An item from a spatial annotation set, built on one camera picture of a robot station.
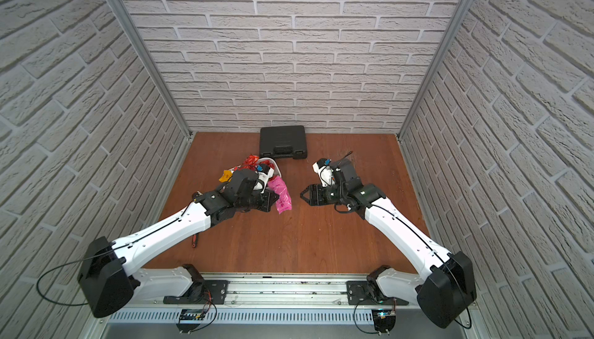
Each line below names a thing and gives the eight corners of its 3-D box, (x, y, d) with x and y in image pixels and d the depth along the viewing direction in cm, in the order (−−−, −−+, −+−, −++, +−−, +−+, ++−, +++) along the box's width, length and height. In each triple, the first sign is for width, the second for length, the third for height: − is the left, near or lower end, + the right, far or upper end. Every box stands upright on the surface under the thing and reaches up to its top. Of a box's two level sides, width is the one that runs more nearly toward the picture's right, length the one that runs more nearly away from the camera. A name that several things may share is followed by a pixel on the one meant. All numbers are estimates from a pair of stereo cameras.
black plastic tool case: (261, 164, 109) (260, 157, 105) (261, 131, 124) (260, 123, 119) (308, 160, 111) (308, 153, 107) (302, 128, 126) (302, 120, 121)
